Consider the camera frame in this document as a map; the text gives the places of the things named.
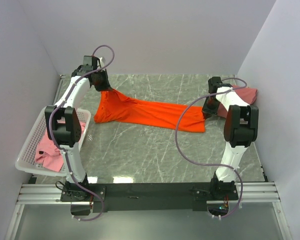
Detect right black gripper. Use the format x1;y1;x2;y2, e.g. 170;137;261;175
202;95;221;120

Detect orange polo shirt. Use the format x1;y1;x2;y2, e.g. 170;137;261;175
94;89;206;133

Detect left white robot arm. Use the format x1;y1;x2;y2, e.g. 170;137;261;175
44;55;111;202

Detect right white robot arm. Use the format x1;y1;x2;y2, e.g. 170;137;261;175
202;76;259;200

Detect folded pink t shirt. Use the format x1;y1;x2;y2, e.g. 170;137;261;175
215;85;258;118

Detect crumpled pink shirt in basket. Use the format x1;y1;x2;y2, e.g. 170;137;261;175
34;119;87;173

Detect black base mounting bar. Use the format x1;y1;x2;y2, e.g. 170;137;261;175
60;182;239;213

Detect white plastic laundry basket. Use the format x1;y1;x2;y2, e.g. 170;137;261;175
15;108;91;177

